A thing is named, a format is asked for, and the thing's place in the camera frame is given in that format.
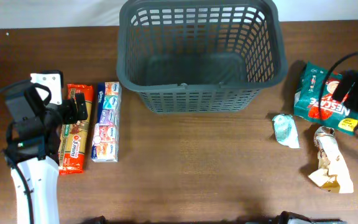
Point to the Kleenex tissue multipack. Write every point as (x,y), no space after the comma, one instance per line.
(105,143)

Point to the brown white snack bag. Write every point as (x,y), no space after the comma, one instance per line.
(332,174)

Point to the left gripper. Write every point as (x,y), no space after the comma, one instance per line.
(72,116)

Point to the grey plastic basket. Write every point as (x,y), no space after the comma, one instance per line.
(199,56)

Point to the San Remo spaghetti pack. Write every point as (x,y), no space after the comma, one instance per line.
(74,136)

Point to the small pale green packet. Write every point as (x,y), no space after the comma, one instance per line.
(285,130)

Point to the green Nescafe coffee bag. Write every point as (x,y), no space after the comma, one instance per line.
(313,100)

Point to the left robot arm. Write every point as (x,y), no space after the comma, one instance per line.
(32,148)

